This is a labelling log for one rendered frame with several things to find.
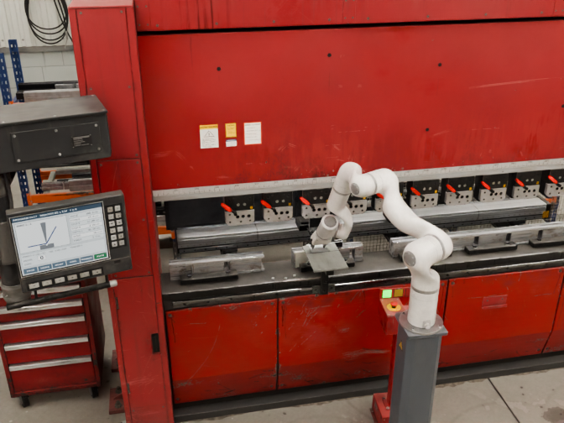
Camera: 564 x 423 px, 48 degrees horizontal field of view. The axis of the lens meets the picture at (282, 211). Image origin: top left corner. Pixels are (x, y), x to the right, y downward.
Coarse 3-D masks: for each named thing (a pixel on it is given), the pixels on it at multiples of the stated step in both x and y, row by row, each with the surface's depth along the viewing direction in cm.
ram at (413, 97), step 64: (192, 64) 289; (256, 64) 295; (320, 64) 301; (384, 64) 307; (448, 64) 313; (512, 64) 320; (192, 128) 302; (320, 128) 315; (384, 128) 322; (448, 128) 329; (512, 128) 336; (256, 192) 323
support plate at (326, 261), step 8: (304, 248) 341; (328, 248) 341; (336, 248) 341; (312, 256) 334; (320, 256) 334; (328, 256) 334; (336, 256) 334; (312, 264) 326; (320, 264) 326; (328, 264) 326; (336, 264) 326; (344, 264) 326
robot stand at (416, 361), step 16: (400, 336) 285; (416, 336) 273; (432, 336) 275; (400, 352) 287; (416, 352) 278; (432, 352) 280; (400, 368) 289; (416, 368) 282; (432, 368) 284; (400, 384) 290; (416, 384) 287; (432, 384) 288; (400, 400) 293; (416, 400) 291; (432, 400) 295; (400, 416) 296; (416, 416) 295
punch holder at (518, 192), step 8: (512, 176) 354; (520, 176) 350; (528, 176) 351; (536, 176) 352; (512, 184) 354; (528, 184) 353; (536, 184) 354; (512, 192) 355; (520, 192) 354; (528, 192) 355; (536, 192) 356
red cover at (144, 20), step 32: (160, 0) 273; (192, 0) 275; (224, 0) 278; (256, 0) 281; (288, 0) 283; (320, 0) 286; (352, 0) 289; (384, 0) 292; (416, 0) 295; (448, 0) 298; (480, 0) 301; (512, 0) 304; (544, 0) 307
